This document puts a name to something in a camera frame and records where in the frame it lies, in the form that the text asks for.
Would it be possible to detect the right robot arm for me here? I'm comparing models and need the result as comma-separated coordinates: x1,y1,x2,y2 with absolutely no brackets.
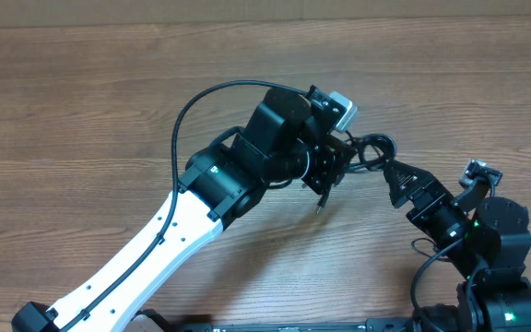
383,160,531,331

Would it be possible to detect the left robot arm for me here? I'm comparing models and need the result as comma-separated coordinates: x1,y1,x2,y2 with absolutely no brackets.
11,88,358,331

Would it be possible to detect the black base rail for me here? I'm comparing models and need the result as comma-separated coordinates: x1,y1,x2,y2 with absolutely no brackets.
166,317,422,332

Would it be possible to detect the black USB cable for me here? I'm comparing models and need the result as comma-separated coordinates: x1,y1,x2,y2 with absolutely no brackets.
301,131,398,216

